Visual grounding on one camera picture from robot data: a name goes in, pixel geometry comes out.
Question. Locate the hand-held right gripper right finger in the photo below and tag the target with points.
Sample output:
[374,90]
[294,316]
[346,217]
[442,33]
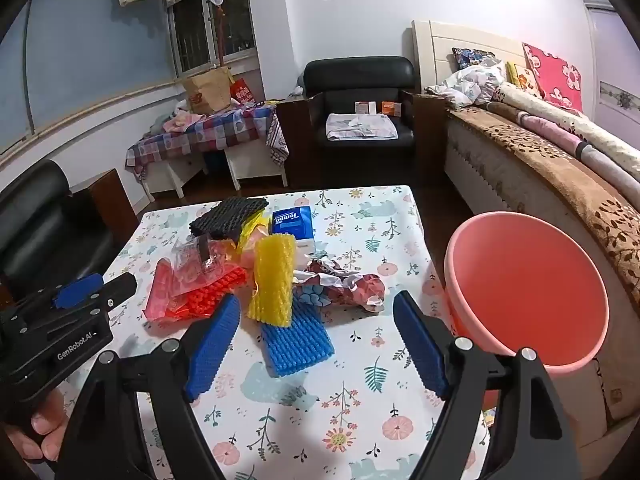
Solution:
[420,345]

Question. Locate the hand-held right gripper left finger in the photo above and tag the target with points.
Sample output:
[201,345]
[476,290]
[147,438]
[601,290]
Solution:
[215,345]

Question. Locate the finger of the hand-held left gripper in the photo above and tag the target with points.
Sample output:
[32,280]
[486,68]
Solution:
[117,290]
[75,291]

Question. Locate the red foam fruit net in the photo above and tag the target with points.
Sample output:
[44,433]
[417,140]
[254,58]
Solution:
[215,290]

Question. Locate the pink plastic bucket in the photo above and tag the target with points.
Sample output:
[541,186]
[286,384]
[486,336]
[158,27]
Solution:
[525,285]

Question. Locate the black foam fruit net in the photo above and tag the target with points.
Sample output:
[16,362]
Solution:
[225,217]

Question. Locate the person's left hand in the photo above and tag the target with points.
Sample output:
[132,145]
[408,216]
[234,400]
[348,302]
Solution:
[45,425]

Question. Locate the red plastic bag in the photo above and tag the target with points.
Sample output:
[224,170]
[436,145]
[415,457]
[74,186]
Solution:
[162,290]

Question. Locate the blue foam fruit net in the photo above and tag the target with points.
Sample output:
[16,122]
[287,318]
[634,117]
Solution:
[295,345]

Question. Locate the clear plastic bag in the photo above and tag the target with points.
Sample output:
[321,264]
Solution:
[192,260]

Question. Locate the black leather armchair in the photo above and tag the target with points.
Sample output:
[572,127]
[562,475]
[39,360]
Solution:
[35,220]
[360,72]

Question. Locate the yellow foam fruit net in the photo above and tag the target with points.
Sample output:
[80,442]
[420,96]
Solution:
[272,280]

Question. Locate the crumpled printed wrapper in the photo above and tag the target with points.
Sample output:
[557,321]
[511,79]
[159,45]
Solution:
[350,290]

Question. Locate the yellow plastic bag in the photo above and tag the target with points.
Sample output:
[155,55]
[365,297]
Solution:
[252,225]

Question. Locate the floral tablecloth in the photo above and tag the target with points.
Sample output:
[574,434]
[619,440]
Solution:
[350,220]

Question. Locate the blue tissue pack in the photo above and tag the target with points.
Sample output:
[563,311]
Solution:
[292,220]

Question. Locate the pile of pink clothes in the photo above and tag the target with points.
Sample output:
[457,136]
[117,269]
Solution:
[177,121]

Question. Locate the white desk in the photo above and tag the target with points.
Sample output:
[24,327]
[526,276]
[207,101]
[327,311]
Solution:
[255,165]

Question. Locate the plaid tablecloth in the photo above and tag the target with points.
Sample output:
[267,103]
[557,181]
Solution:
[210,130]

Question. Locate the cream wooden bed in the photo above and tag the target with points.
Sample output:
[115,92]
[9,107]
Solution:
[475,160]

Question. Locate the brown paper bag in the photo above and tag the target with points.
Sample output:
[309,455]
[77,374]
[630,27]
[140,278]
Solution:
[207,90]

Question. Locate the folded pale printed cloth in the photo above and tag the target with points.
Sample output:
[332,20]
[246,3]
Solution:
[362,127]

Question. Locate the red shopping bag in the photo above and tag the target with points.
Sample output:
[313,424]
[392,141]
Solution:
[243,92]

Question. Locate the small orange box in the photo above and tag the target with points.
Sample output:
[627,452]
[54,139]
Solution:
[391,108]

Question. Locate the small white box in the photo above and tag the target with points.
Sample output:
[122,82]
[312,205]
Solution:
[365,107]

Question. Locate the pink rolled quilt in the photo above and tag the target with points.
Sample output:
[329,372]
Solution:
[537,125]

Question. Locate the crumpled white duvet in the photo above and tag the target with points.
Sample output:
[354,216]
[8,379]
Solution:
[470,85]

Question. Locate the barred window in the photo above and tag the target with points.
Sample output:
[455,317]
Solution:
[200,35]

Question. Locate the cream dotted rolled quilt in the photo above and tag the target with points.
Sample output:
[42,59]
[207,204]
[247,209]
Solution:
[550,110]

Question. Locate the red wooden coat stand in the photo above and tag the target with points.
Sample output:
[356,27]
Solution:
[220,35]

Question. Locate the yellow flowered pillow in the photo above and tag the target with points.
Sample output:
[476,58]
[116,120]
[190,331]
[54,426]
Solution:
[522,80]

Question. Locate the dark patterned pillow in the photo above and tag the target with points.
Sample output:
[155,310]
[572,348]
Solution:
[470,57]

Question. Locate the pink flowered pillow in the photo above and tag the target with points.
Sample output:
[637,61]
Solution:
[552,77]

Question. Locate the lilac sliding-door wardrobe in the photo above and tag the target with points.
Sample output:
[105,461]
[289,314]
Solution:
[615,50]

